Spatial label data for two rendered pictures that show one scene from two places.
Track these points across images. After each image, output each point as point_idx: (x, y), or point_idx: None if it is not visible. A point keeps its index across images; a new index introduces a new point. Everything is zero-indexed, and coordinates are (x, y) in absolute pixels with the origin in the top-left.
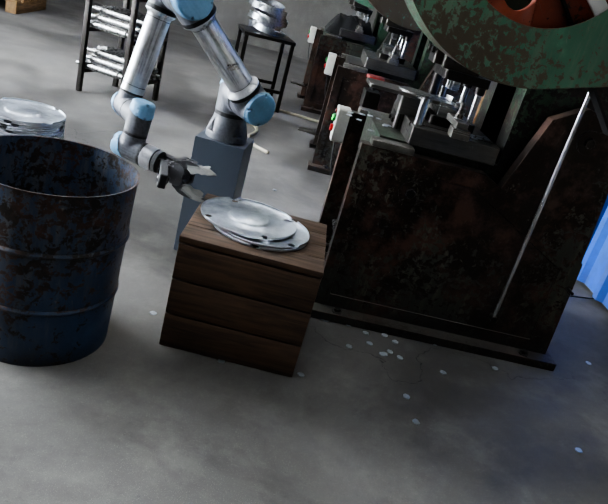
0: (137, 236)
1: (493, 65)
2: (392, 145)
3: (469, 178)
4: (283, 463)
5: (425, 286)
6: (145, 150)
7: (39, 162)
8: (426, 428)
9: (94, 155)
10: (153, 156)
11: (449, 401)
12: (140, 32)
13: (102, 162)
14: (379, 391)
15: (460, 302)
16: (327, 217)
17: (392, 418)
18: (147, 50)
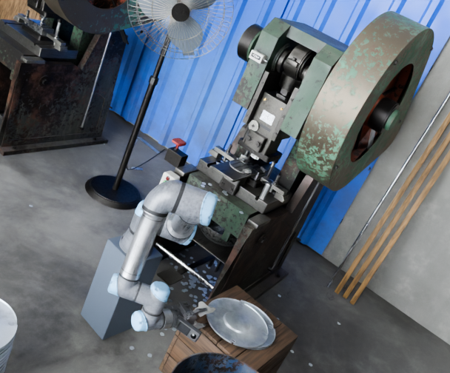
0: (71, 348)
1: (340, 183)
2: (263, 223)
3: (283, 217)
4: None
5: (251, 274)
6: (168, 318)
7: None
8: (315, 364)
9: (188, 361)
10: (174, 319)
11: (299, 337)
12: (143, 234)
13: (193, 361)
14: (286, 359)
15: (260, 271)
16: (153, 243)
17: (306, 371)
18: (151, 246)
